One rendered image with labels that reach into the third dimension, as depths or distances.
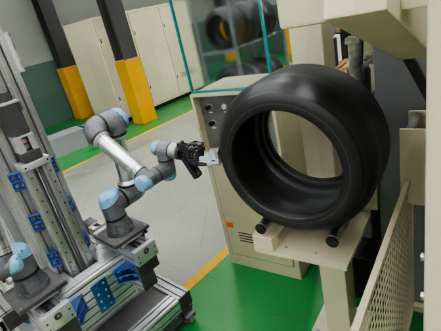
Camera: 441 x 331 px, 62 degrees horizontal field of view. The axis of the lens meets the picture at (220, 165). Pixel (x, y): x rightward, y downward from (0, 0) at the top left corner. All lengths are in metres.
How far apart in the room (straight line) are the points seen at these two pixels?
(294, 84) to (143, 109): 6.03
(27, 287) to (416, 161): 1.67
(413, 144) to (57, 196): 1.57
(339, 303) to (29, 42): 8.48
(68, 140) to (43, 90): 2.93
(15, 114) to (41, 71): 7.60
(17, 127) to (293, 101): 1.22
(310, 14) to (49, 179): 1.47
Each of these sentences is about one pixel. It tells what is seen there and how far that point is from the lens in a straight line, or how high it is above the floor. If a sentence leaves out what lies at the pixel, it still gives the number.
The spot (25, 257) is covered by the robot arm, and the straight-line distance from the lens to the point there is 1.85.
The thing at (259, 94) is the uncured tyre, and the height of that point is 1.43.
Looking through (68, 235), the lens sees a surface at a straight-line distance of 2.04.
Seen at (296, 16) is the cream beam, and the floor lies 1.66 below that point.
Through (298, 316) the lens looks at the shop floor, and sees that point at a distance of 2.34.
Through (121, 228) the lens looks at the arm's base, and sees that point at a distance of 2.03.
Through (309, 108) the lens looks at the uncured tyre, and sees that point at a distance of 1.12.
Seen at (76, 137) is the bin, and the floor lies 0.21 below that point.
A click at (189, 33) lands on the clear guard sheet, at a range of 2.16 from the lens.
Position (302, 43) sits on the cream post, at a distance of 1.48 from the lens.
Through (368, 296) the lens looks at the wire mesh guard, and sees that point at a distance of 1.01.
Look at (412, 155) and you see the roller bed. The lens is 1.44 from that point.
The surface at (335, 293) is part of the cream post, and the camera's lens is 2.05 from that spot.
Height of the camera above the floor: 1.71
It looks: 23 degrees down
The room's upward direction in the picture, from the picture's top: 13 degrees counter-clockwise
